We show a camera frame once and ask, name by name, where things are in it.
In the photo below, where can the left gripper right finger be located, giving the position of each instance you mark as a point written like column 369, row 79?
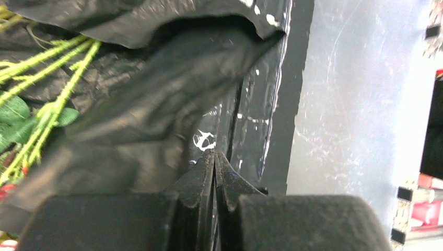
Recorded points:
column 251, row 220

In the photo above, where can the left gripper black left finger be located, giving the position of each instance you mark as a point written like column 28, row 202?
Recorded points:
column 179, row 218

